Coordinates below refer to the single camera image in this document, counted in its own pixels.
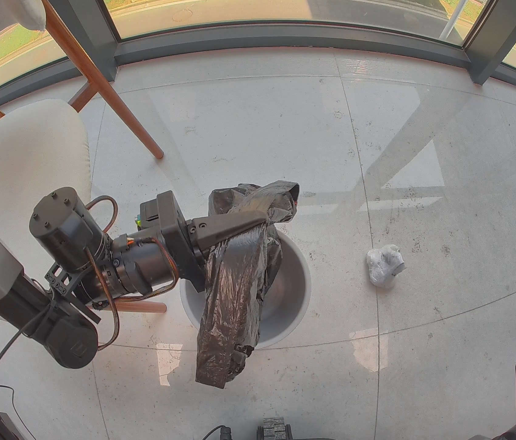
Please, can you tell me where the white cushioned wooden chair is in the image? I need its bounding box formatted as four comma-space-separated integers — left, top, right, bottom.
0, 0, 167, 320

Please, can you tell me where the white trash bin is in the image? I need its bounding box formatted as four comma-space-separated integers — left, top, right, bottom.
179, 234, 312, 350

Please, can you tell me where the crumpled white paper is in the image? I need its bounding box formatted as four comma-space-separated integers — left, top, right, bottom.
366, 244, 406, 291

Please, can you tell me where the black plastic bag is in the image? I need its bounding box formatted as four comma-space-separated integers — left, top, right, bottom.
194, 180, 302, 389

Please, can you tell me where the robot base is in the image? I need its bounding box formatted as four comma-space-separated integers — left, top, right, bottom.
196, 415, 336, 440

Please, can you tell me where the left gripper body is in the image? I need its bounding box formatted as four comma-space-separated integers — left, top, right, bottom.
111, 191, 207, 295

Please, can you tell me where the window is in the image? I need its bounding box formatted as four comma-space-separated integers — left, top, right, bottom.
0, 0, 516, 125

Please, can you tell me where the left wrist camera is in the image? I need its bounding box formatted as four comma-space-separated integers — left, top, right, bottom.
136, 197, 163, 242

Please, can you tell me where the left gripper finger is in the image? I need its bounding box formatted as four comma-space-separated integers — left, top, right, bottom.
188, 209, 271, 249

